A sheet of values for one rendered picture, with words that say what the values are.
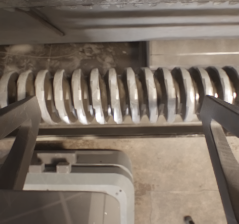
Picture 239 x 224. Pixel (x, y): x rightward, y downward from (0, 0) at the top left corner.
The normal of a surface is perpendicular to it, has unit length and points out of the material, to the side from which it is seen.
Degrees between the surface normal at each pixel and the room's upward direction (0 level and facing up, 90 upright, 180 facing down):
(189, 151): 0
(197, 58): 0
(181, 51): 0
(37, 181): 45
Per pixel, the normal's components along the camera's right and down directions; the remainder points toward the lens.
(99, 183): -0.01, -0.61
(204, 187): -0.01, 0.13
